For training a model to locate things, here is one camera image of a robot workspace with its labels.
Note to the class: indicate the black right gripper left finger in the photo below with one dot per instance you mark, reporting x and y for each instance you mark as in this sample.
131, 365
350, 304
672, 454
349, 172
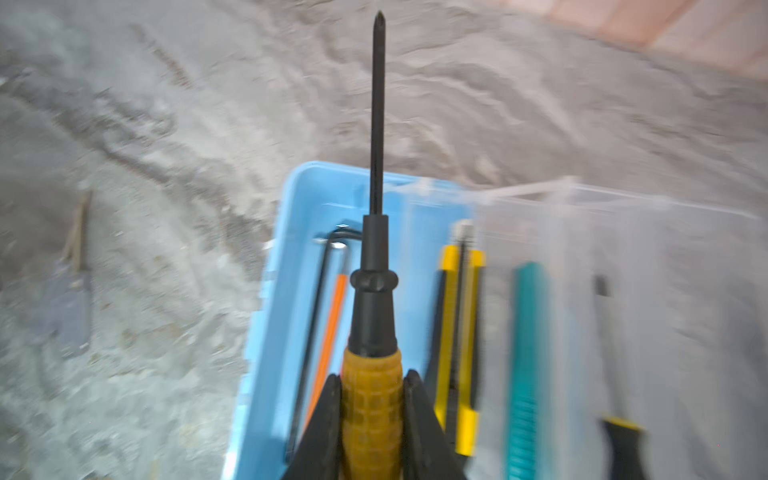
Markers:
320, 450

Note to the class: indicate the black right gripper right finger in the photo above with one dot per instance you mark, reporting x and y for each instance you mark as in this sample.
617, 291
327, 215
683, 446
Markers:
426, 453

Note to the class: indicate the orange handled screwdriver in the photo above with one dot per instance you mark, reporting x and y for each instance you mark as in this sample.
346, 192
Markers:
327, 331

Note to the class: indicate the yellow black utility knife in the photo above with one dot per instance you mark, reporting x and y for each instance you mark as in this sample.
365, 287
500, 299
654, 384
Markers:
453, 371

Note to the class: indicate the blue clear-lid tool box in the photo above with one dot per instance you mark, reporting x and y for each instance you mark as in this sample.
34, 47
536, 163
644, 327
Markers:
689, 295

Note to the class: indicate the yellow black screwdriver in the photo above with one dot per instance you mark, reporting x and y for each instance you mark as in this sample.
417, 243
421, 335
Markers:
624, 436

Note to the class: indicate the teal handled tool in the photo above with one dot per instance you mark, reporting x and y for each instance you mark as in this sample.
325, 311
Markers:
521, 447

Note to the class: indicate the black hex key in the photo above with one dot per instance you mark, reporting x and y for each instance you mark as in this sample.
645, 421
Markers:
330, 241

